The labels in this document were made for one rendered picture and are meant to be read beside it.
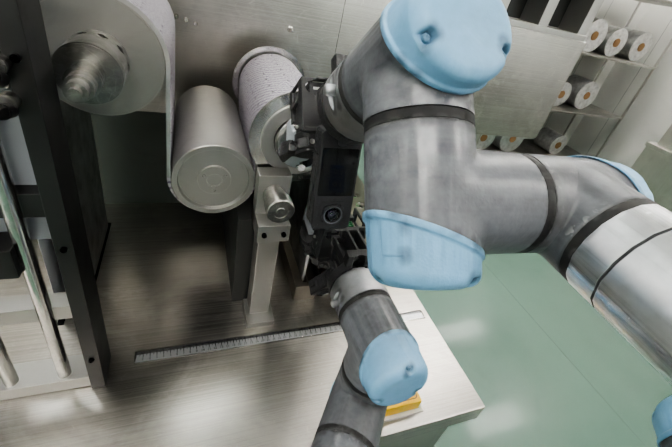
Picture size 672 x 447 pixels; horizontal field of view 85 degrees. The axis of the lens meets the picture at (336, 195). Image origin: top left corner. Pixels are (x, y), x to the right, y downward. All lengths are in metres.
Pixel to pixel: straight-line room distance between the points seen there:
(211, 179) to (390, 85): 0.39
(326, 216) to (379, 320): 0.14
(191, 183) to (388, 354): 0.36
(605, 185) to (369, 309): 0.28
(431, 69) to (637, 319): 0.18
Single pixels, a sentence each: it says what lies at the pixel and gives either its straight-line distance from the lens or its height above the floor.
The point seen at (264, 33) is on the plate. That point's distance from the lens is 0.84.
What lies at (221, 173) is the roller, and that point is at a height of 1.19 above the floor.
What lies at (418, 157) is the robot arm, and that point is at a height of 1.40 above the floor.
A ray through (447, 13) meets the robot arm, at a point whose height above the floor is 1.47.
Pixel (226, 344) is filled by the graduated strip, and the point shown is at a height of 0.90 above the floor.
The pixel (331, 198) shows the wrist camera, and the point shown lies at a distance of 0.39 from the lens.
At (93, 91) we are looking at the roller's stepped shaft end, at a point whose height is 1.33.
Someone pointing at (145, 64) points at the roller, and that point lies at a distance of 0.52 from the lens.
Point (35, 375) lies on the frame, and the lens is 0.70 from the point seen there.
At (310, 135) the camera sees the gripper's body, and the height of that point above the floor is 1.32.
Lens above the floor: 1.48
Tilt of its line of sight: 32 degrees down
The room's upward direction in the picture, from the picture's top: 14 degrees clockwise
